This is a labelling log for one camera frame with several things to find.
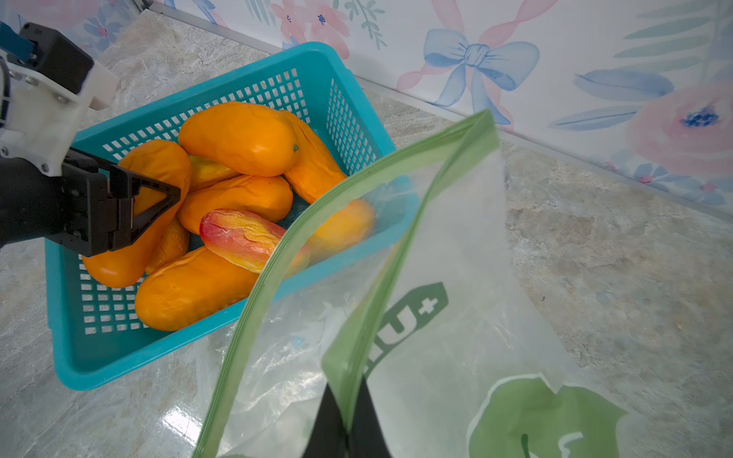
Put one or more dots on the clear zip-top bag green print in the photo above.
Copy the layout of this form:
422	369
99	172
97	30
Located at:
458	361

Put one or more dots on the orange mango back right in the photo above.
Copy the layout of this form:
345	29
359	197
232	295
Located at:
316	172

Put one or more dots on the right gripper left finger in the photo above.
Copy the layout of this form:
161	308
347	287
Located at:
328	438

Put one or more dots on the red yellow mango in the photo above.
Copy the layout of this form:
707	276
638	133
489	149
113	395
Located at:
241	237

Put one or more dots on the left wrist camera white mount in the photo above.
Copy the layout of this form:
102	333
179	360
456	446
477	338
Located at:
47	86

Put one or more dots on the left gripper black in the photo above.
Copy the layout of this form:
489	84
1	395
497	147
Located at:
89	208

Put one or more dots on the orange mango top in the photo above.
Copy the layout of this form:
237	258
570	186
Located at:
248	138

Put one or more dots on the teal plastic mesh basket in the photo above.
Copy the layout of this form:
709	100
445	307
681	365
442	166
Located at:
97	336

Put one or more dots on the small yellow mango right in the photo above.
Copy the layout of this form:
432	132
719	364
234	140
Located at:
344	229

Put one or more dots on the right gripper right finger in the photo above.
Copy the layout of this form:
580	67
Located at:
365	438

